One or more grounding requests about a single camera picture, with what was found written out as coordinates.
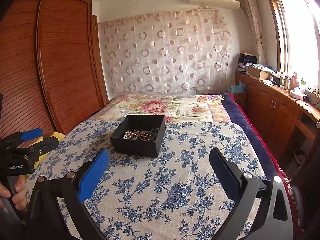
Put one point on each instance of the yellow plastic object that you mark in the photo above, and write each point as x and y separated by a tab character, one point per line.
58	136

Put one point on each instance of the teal bag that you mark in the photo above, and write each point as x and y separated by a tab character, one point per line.
237	88

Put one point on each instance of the pink figurine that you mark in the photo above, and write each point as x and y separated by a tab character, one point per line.
294	81

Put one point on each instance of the pile of clothes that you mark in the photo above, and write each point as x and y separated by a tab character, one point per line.
247	61

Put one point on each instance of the circle pattern wall curtain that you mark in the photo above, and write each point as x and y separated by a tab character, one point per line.
165	52

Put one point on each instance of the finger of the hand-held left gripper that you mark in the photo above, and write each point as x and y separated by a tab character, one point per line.
31	133
47	143

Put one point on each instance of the dark blue blanket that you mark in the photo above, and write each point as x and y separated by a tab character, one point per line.
247	125

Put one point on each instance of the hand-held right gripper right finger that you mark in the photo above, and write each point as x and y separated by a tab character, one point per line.
225	176

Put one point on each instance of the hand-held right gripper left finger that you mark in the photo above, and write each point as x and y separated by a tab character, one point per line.
92	177

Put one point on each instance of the black jewelry box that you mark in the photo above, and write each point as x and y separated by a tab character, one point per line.
137	145

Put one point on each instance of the blue floral bedspread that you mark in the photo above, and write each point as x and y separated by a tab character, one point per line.
155	192

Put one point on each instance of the white tissue box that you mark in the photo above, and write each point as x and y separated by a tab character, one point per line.
297	94

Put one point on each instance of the white power strip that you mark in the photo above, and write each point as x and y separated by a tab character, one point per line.
312	94

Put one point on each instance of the pale window curtain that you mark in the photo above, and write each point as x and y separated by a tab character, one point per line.
253	22

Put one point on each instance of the wooden frame window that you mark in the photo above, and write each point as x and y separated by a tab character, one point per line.
297	30

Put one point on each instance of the small bottles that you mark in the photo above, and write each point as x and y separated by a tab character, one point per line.
284	80

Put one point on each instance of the wooden cabinet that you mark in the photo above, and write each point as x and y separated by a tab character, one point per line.
272	110

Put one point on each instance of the wall socket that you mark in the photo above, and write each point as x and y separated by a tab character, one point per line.
199	91

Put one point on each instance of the mixed bead jewelry heap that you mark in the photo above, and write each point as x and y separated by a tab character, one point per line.
143	135

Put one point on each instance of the pink floral quilt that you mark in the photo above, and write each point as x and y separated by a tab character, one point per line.
160	107

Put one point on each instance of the cardboard box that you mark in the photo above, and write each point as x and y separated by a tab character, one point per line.
258	72

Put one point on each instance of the person's left hand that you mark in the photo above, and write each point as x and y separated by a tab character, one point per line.
18	192

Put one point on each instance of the wooden wardrobe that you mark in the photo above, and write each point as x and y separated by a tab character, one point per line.
50	67

